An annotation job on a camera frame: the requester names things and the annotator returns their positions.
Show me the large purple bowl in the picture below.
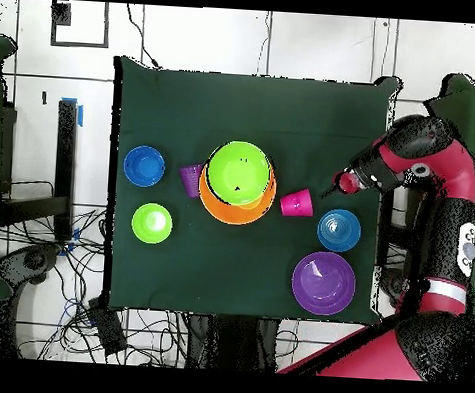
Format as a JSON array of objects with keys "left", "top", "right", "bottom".
[{"left": 288, "top": 249, "right": 359, "bottom": 318}]

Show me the black wheeled base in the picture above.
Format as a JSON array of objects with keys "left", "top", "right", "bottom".
[{"left": 0, "top": 241, "right": 64, "bottom": 292}]

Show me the small green bowl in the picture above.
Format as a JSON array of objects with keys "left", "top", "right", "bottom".
[{"left": 129, "top": 201, "right": 175, "bottom": 247}]

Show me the black post with blue tape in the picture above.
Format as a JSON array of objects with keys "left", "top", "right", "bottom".
[{"left": 49, "top": 96, "right": 85, "bottom": 243}]

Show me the large green bowl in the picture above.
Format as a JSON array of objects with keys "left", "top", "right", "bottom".
[{"left": 203, "top": 139, "right": 277, "bottom": 209}]

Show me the dark green table cloth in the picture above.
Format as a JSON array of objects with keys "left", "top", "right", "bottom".
[{"left": 98, "top": 55, "right": 402, "bottom": 328}]

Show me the black power brick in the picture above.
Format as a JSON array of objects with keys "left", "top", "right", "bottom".
[{"left": 85, "top": 296, "right": 131, "bottom": 358}]

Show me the dark blue bowl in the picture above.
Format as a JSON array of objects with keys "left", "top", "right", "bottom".
[{"left": 121, "top": 143, "right": 167, "bottom": 190}]

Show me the large orange bowl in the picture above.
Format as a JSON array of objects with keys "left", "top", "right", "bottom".
[{"left": 196, "top": 163, "right": 279, "bottom": 229}]

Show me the light blue bowl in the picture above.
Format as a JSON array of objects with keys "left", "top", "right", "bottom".
[{"left": 315, "top": 206, "right": 364, "bottom": 255}]

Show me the thin black floor cable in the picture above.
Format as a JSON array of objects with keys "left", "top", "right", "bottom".
[{"left": 122, "top": 2, "right": 165, "bottom": 70}]

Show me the red cup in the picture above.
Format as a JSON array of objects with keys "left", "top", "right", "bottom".
[{"left": 278, "top": 186, "right": 316, "bottom": 219}]

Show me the bundle of floor cables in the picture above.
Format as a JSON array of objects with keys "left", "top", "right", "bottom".
[{"left": 0, "top": 177, "right": 199, "bottom": 369}]

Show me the purple cup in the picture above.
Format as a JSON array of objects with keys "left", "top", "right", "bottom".
[{"left": 176, "top": 161, "right": 205, "bottom": 200}]

